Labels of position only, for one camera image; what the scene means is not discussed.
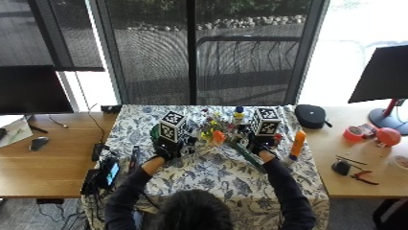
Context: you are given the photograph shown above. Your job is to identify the orange tape roll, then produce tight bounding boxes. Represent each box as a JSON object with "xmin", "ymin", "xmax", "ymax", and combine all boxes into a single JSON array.
[{"xmin": 342, "ymin": 126, "xmax": 367, "ymax": 143}]

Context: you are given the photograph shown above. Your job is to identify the person's right hand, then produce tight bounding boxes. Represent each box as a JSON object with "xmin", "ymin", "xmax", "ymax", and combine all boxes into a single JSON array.
[{"xmin": 248, "ymin": 133, "xmax": 278, "ymax": 157}]

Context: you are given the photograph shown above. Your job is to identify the white marker cube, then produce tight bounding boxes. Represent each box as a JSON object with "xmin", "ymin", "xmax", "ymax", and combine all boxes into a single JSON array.
[
  {"xmin": 159, "ymin": 110, "xmax": 189, "ymax": 144},
  {"xmin": 250, "ymin": 107, "xmax": 284, "ymax": 138}
]

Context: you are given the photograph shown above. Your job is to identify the smartphone with lit screen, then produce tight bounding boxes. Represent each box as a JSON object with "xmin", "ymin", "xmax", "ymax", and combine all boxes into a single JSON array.
[{"xmin": 100, "ymin": 157, "xmax": 123, "ymax": 190}]

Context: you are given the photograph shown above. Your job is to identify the red handled pliers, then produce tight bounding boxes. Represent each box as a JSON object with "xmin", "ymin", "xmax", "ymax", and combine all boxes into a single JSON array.
[{"xmin": 351, "ymin": 170, "xmax": 381, "ymax": 186}]

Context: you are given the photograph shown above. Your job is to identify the black metal railing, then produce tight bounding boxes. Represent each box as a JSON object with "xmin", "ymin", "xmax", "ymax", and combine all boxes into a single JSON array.
[{"xmin": 196, "ymin": 34, "xmax": 302, "ymax": 97}]

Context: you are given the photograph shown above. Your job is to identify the black cable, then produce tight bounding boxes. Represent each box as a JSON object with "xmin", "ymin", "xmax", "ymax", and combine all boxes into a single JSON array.
[{"xmin": 76, "ymin": 71, "xmax": 108, "ymax": 148}]

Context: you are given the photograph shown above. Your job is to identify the black pen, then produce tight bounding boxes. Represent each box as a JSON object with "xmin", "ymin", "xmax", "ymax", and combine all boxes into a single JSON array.
[{"xmin": 129, "ymin": 145, "xmax": 141, "ymax": 171}]

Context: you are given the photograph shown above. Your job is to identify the small black device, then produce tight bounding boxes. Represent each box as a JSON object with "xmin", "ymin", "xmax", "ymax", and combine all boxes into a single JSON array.
[{"xmin": 330, "ymin": 159, "xmax": 353, "ymax": 176}]

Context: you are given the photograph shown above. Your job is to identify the blue floral tablecloth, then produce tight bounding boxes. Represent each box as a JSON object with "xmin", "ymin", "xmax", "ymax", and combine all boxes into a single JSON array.
[{"xmin": 80, "ymin": 104, "xmax": 331, "ymax": 230}]

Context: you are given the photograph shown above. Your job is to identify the red ball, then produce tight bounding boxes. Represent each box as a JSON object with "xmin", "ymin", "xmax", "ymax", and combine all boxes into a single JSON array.
[{"xmin": 375, "ymin": 126, "xmax": 403, "ymax": 148}]

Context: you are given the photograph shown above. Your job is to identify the person's left hand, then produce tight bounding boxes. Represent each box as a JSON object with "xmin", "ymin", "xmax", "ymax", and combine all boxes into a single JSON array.
[{"xmin": 152, "ymin": 140, "xmax": 185, "ymax": 162}]

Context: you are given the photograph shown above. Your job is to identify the black monitor with red stand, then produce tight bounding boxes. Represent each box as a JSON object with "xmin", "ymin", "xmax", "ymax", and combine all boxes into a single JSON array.
[{"xmin": 347, "ymin": 44, "xmax": 408, "ymax": 136}]

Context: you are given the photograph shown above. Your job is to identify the black computer mouse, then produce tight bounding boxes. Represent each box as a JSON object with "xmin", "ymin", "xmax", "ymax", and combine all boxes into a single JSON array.
[{"xmin": 28, "ymin": 136, "xmax": 51, "ymax": 152}]

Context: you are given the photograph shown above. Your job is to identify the black power adapter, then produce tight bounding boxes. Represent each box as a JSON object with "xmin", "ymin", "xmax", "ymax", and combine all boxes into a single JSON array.
[{"xmin": 91, "ymin": 143, "xmax": 107, "ymax": 162}]

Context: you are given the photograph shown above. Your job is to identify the the person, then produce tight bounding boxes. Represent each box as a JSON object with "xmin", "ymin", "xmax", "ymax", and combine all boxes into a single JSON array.
[{"xmin": 105, "ymin": 140, "xmax": 318, "ymax": 230}]

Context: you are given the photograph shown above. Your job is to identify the black oval case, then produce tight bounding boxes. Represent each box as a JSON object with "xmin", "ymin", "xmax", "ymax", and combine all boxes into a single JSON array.
[{"xmin": 294, "ymin": 103, "xmax": 334, "ymax": 130}]

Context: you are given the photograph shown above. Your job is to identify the yellow figurine with blue cap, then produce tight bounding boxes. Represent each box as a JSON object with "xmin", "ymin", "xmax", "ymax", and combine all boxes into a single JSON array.
[{"xmin": 233, "ymin": 105, "xmax": 248, "ymax": 127}]

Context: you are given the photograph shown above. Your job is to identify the orange bottle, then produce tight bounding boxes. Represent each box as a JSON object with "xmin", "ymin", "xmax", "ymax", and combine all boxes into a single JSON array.
[{"xmin": 289, "ymin": 129, "xmax": 307, "ymax": 161}]

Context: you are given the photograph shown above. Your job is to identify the green flower wrapping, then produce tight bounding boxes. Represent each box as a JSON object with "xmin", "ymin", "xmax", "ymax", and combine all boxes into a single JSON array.
[{"xmin": 229, "ymin": 142, "xmax": 268, "ymax": 172}]

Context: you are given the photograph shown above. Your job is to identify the colourful artificial flower bouquet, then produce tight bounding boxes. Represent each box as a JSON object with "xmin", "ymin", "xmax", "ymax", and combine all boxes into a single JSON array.
[{"xmin": 198, "ymin": 108, "xmax": 240, "ymax": 147}]

